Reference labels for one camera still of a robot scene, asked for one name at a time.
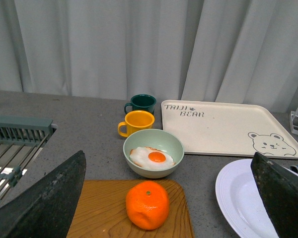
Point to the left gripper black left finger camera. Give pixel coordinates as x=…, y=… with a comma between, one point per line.
x=46, y=209

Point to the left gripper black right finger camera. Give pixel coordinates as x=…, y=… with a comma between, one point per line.
x=278, y=189

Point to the white round plate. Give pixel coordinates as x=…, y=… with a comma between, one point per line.
x=240, y=201

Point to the orange mandarin fruit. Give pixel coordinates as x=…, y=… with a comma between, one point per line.
x=147, y=205

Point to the wooden cutting board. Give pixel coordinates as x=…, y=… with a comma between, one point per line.
x=101, y=212

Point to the green dish drying rack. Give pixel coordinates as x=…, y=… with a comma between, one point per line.
x=21, y=141

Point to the cream bear serving tray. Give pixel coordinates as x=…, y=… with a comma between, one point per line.
x=209, y=128

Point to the toy fried egg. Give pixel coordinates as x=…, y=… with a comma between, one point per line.
x=151, y=158

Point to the light green bowl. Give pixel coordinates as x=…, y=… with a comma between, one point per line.
x=159, y=140

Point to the yellow mug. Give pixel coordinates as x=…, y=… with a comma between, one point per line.
x=135, y=121

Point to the dark green mug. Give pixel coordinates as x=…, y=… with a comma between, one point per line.
x=143, y=102

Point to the grey curtain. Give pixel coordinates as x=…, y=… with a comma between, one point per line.
x=233, y=51

